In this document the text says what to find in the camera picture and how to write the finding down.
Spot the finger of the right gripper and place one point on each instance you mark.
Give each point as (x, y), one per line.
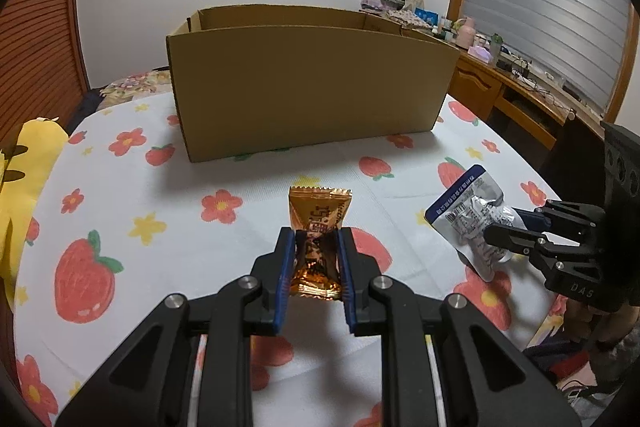
(534, 219)
(516, 240)

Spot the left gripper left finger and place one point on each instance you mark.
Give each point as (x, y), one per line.
(147, 380)

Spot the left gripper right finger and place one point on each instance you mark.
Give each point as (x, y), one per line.
(443, 361)

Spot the silver blue-edged snack pouch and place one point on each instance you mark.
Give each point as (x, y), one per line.
(468, 207)

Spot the gold foil candy wrapper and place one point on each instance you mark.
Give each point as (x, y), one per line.
(316, 214)

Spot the person's right hand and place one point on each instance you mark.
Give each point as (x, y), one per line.
(582, 322)

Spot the wooden dresser cabinet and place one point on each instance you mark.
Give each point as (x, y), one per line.
(546, 116)

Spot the white floral fruit bedsheet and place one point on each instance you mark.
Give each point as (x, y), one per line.
(125, 218)

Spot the pink bottle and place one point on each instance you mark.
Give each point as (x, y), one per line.
(466, 32)

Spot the yellow plush pillow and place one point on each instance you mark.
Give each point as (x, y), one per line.
(28, 154)

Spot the folded cloth pile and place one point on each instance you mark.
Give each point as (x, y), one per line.
(382, 5)

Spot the floral quilt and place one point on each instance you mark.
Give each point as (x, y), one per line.
(134, 87)

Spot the brown cardboard box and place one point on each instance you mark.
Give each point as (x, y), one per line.
(254, 77)

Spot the brown wooden wardrobe door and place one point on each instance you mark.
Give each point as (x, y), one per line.
(43, 73)

